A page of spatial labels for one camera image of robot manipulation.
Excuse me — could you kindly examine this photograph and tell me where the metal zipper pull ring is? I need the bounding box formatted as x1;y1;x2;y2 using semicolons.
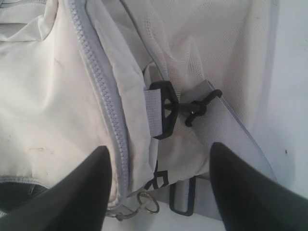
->
115;192;160;221

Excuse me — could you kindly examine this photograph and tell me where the white canvas duffel bag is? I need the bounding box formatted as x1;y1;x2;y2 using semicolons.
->
0;0;280;220

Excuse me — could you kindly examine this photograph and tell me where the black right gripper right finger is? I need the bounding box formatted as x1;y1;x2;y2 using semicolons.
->
210;142;308;231

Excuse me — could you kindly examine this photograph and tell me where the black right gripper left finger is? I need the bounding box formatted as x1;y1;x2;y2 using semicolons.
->
0;146;111;231

